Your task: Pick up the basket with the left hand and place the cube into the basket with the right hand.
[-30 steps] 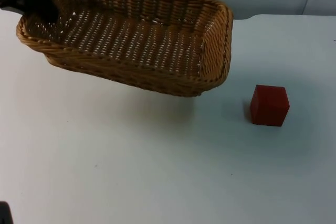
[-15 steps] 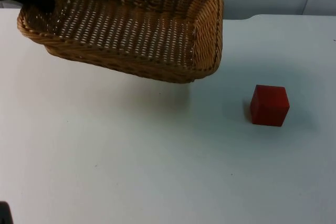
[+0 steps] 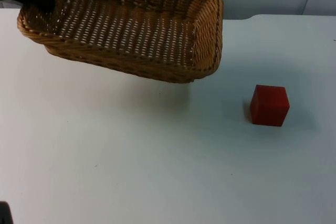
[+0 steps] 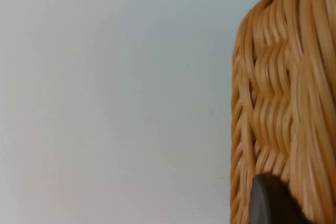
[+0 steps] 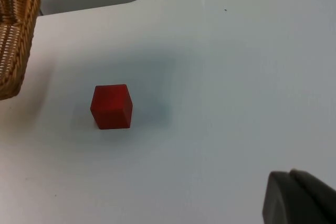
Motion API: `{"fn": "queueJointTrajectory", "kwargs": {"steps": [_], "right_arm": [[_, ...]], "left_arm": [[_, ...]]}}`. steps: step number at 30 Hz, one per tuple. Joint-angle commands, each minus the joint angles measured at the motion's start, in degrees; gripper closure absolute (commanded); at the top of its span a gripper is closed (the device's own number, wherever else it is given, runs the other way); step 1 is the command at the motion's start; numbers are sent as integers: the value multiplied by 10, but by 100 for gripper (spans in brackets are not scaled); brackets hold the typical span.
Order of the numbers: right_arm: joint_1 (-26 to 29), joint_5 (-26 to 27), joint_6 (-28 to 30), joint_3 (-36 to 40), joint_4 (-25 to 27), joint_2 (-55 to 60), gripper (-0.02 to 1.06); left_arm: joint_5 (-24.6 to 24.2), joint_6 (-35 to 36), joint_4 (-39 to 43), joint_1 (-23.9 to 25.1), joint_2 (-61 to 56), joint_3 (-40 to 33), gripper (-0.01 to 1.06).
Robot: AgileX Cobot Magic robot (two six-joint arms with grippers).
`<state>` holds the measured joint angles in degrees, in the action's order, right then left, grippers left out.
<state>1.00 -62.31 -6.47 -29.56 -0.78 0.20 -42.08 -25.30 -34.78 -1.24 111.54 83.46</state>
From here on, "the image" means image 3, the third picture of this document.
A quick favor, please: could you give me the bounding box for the pale brown wicker basket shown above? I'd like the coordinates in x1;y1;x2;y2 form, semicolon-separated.
16;0;224;84

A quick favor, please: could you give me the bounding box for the red cube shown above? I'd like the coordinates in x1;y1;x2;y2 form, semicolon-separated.
249;84;290;127

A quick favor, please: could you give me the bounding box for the black blurred block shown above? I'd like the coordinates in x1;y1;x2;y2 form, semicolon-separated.
0;201;13;224

